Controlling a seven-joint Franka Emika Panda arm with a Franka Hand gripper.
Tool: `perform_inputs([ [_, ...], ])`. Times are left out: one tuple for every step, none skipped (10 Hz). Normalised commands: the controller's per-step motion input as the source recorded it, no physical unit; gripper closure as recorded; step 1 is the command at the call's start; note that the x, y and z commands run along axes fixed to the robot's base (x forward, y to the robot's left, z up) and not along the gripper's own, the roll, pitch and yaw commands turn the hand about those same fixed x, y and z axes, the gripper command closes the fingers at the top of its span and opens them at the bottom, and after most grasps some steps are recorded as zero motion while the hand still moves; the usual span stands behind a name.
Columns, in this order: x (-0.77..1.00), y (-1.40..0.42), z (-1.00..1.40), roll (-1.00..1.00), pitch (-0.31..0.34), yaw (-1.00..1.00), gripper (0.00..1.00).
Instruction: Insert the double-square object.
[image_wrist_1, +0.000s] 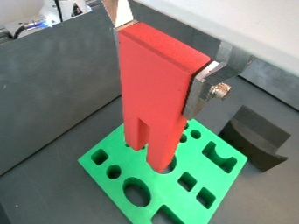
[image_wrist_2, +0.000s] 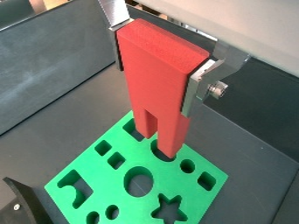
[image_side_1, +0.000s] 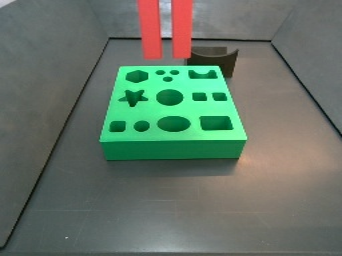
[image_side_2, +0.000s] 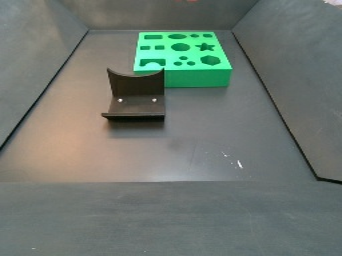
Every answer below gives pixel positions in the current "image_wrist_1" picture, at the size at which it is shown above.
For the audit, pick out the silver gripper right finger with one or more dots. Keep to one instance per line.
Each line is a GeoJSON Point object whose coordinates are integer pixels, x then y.
{"type": "Point", "coordinates": [206, 83]}

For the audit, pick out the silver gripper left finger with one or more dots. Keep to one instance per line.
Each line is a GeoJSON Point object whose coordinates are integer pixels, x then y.
{"type": "Point", "coordinates": [120, 15]}

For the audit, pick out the red double-square peg block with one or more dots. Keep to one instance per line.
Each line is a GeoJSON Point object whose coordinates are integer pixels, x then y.
{"type": "Point", "coordinates": [157, 65]}

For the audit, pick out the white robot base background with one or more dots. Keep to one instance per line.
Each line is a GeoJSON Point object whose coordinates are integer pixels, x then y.
{"type": "Point", "coordinates": [46, 12]}

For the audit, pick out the dark grey arch block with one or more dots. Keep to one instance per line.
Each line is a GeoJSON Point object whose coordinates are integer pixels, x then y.
{"type": "Point", "coordinates": [255, 137]}

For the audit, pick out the green shape-sorting board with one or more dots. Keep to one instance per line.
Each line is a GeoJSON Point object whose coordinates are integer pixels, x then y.
{"type": "Point", "coordinates": [184, 195]}

